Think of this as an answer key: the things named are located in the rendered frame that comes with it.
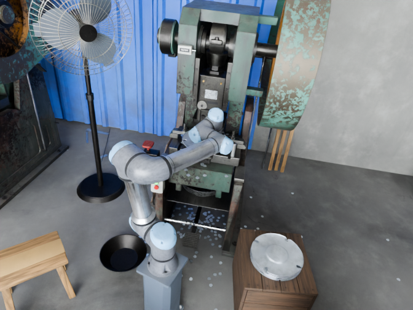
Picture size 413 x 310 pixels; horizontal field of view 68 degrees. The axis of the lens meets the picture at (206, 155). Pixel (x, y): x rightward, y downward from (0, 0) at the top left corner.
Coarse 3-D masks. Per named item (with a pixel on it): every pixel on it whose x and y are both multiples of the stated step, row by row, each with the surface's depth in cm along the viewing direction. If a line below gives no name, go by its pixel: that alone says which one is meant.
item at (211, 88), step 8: (208, 72) 174; (216, 72) 172; (224, 72) 178; (200, 80) 172; (208, 80) 171; (216, 80) 170; (224, 80) 169; (200, 88) 174; (208, 88) 173; (216, 88) 173; (224, 88) 172; (200, 96) 177; (208, 96) 176; (216, 96) 175; (200, 104) 178; (208, 104) 179; (216, 104) 178; (200, 112) 179; (200, 120) 182
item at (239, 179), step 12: (252, 96) 231; (252, 108) 215; (240, 156) 206; (240, 168) 190; (240, 180) 181; (240, 192) 182; (240, 204) 253; (228, 216) 196; (240, 216) 242; (228, 228) 200; (228, 240) 206; (228, 252) 211
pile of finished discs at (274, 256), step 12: (264, 240) 176; (276, 240) 177; (288, 240) 178; (252, 252) 169; (264, 252) 169; (276, 252) 169; (288, 252) 171; (300, 252) 172; (264, 264) 163; (276, 264) 163; (288, 264) 164; (300, 264) 165; (276, 276) 158; (288, 276) 158
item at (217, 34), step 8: (216, 24) 159; (224, 24) 159; (216, 32) 158; (224, 32) 158; (216, 40) 157; (216, 48) 161; (208, 56) 168; (216, 56) 166; (224, 56) 167; (208, 64) 171; (216, 64) 169; (224, 64) 172
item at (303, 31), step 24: (288, 0) 125; (312, 0) 124; (264, 24) 168; (288, 24) 124; (312, 24) 124; (288, 48) 126; (312, 48) 125; (264, 72) 221; (288, 72) 130; (312, 72) 128; (264, 96) 204; (288, 96) 136; (264, 120) 154; (288, 120) 149
